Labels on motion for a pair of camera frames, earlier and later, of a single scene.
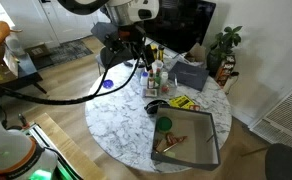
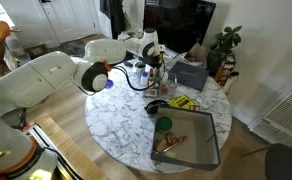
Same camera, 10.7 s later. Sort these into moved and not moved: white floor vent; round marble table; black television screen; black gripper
Moved: black gripper
Not moved: white floor vent; black television screen; round marble table
